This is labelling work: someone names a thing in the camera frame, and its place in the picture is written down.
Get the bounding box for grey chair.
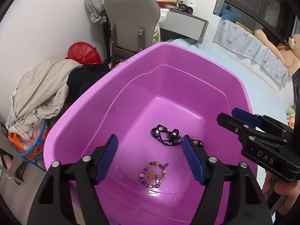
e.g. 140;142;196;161
104;0;160;67

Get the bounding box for blue orange basket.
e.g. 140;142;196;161
8;119;49;172

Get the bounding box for grey white desk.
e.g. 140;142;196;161
159;9;209;44

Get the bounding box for black printed lanyard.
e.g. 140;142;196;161
151;124;204;149

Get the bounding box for beige crumpled cloth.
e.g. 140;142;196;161
6;59;82;139

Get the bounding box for white plastic bag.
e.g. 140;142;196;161
152;8;170;45

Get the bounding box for light blue bed blanket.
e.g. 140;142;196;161
172;39;293;124

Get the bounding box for tan teddy bear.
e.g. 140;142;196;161
254;29;300;76

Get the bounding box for red plastic basket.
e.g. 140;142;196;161
66;42;103;65

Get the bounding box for blue plush toy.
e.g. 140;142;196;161
220;4;241;21

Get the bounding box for purple plastic tub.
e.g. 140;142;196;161
44;43;252;224

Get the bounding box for small plush toys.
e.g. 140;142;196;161
285;107;296;129

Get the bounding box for right hand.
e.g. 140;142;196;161
262;171;300;215

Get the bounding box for toy vehicle on desk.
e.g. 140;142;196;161
176;1;194;15

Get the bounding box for purple beaded bracelet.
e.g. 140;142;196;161
139;160;170;189

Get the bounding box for blue patterned hanging cloth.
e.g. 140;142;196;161
214;19;288;87

